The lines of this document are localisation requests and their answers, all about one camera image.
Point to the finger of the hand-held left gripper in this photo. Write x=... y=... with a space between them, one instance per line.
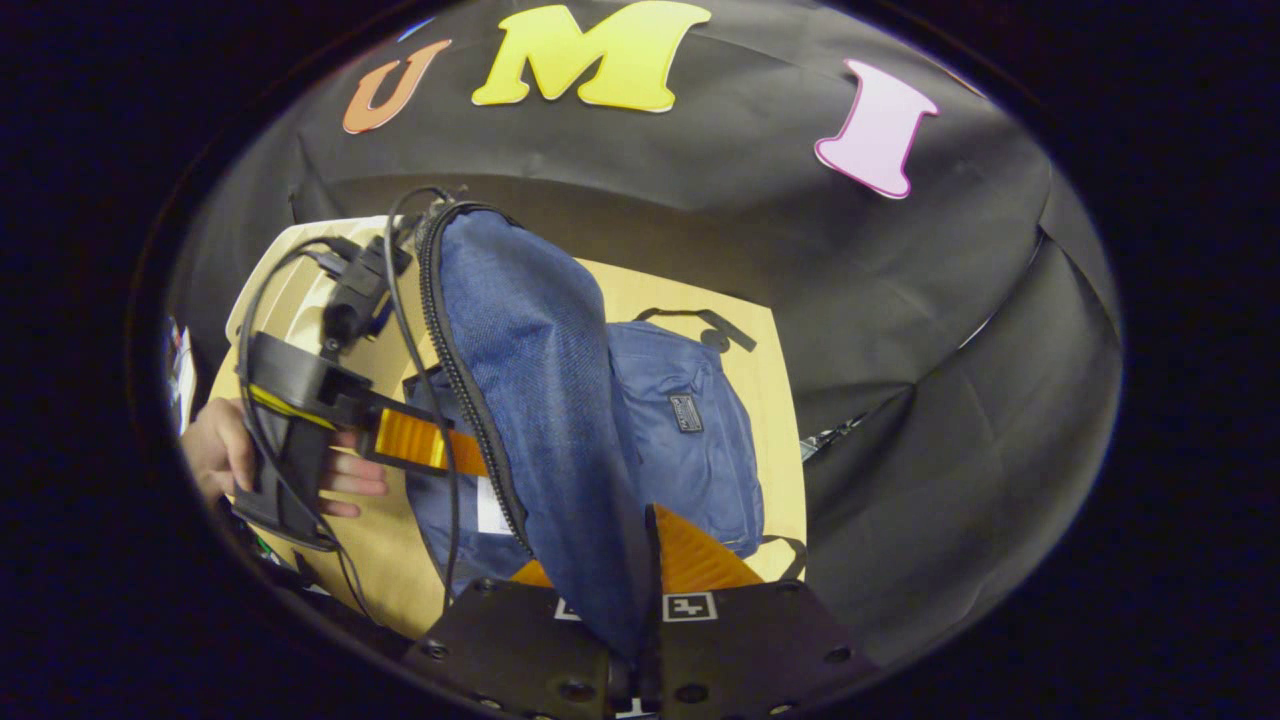
x=410 y=440

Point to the black backdrop cloth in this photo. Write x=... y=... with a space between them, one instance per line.
x=900 y=400

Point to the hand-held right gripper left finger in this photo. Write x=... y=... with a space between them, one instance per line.
x=500 y=640

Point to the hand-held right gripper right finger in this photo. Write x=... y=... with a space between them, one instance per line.
x=654 y=560

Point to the cream plastic bookshelf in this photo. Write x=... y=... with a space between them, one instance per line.
x=295 y=290

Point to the blue schoolbag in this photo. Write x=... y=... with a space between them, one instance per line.
x=540 y=400

